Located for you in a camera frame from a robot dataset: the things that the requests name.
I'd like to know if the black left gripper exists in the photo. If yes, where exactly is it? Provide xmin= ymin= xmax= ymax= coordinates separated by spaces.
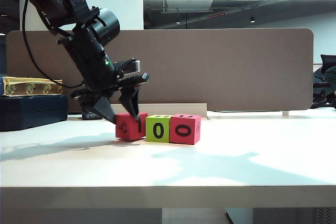
xmin=70 ymin=72 xmax=150 ymax=125

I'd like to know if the red foam block with penguin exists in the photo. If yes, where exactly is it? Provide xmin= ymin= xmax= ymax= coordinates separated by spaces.
xmin=115 ymin=112 xmax=149 ymax=142

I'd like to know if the green foam letter block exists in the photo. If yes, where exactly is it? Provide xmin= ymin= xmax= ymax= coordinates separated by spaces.
xmin=145 ymin=114 xmax=173 ymax=144

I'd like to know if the red foam block with U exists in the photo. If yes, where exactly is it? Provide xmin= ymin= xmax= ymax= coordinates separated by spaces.
xmin=169 ymin=114 xmax=202 ymax=146

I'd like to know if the black mug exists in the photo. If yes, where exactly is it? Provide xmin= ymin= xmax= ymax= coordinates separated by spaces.
xmin=81 ymin=103 xmax=103 ymax=121

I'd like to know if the dark blue box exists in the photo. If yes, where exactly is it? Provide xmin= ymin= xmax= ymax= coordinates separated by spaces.
xmin=0 ymin=94 xmax=69 ymax=132

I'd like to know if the yellow patterned box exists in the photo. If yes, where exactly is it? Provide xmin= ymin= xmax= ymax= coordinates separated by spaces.
xmin=0 ymin=76 xmax=64 ymax=97

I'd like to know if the brown desk partition panel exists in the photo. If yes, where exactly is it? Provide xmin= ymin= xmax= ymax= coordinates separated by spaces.
xmin=6 ymin=28 xmax=315 ymax=112

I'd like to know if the grey vented cabinet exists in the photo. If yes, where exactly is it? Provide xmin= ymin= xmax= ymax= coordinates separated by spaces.
xmin=253 ymin=207 xmax=336 ymax=224

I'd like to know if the person in dark green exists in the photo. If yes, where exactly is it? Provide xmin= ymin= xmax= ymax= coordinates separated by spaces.
xmin=313 ymin=66 xmax=336 ymax=96

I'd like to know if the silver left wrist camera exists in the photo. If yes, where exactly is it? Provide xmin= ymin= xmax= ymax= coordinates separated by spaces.
xmin=113 ymin=58 xmax=141 ymax=76

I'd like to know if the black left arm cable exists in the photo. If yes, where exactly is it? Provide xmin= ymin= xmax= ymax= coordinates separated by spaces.
xmin=21 ymin=0 xmax=85 ymax=89

